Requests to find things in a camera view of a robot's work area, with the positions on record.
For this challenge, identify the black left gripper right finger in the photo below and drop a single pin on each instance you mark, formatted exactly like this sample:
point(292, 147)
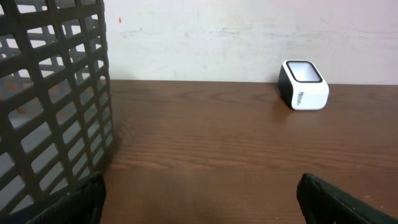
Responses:
point(321, 202)

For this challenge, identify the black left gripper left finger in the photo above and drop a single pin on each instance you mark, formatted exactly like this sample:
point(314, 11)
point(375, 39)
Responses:
point(81, 204)

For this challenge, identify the grey plastic mesh basket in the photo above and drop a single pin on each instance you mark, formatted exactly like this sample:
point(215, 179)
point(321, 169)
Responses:
point(56, 113)

